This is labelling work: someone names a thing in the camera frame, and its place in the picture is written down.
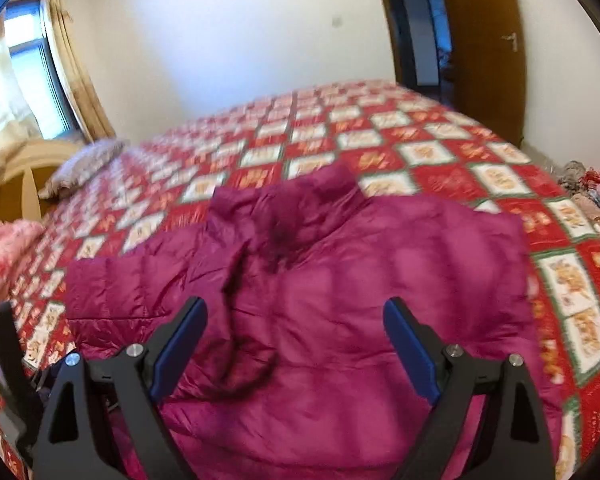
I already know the magenta down jacket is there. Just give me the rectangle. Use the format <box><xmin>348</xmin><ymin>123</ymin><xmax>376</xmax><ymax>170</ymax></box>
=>
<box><xmin>64</xmin><ymin>164</ymin><xmax>563</xmax><ymax>480</ymax></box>

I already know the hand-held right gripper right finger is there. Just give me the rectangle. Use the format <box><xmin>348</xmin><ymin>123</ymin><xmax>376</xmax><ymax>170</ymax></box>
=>
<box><xmin>382</xmin><ymin>297</ymin><xmax>556</xmax><ymax>480</ymax></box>

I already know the sheer white curtain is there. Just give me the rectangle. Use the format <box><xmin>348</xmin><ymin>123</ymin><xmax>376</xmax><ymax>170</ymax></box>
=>
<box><xmin>0</xmin><ymin>10</ymin><xmax>43</xmax><ymax>196</ymax></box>

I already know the grey patterned pillow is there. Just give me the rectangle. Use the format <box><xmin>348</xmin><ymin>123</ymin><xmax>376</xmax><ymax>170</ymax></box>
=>
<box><xmin>37</xmin><ymin>139</ymin><xmax>129</xmax><ymax>200</ymax></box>

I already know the beige curtain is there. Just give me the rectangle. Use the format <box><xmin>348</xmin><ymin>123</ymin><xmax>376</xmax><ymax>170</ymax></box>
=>
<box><xmin>39</xmin><ymin>0</ymin><xmax>117</xmax><ymax>142</ymax></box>

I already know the brown wooden door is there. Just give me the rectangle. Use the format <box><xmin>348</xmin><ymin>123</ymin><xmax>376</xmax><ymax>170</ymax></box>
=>
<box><xmin>432</xmin><ymin>0</ymin><xmax>527</xmax><ymax>147</ymax></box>

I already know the wooden headboard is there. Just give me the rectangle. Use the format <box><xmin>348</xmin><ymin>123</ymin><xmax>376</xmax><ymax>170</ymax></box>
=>
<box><xmin>0</xmin><ymin>139</ymin><xmax>87</xmax><ymax>241</ymax></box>

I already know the pile of mixed clothes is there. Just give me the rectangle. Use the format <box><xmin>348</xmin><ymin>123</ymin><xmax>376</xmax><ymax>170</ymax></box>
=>
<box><xmin>555</xmin><ymin>160</ymin><xmax>600</xmax><ymax>241</ymax></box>

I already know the pink floral blanket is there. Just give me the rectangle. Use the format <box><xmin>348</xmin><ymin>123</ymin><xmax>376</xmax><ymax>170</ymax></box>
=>
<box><xmin>0</xmin><ymin>220</ymin><xmax>47</xmax><ymax>313</ymax></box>

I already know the window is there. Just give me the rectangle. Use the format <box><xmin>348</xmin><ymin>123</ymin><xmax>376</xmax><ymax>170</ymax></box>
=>
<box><xmin>4</xmin><ymin>0</ymin><xmax>82</xmax><ymax>140</ymax></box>

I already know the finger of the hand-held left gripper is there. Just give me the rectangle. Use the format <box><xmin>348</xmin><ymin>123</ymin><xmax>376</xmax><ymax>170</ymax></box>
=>
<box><xmin>31</xmin><ymin>366</ymin><xmax>60</xmax><ymax>403</ymax></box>

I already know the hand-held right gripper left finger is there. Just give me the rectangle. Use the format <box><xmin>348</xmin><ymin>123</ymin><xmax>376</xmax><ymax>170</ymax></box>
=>
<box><xmin>32</xmin><ymin>296</ymin><xmax>208</xmax><ymax>480</ymax></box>

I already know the red patterned bed quilt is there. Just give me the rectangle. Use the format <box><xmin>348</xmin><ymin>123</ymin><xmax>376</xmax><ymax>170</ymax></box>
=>
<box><xmin>0</xmin><ymin>79</ymin><xmax>600</xmax><ymax>480</ymax></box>

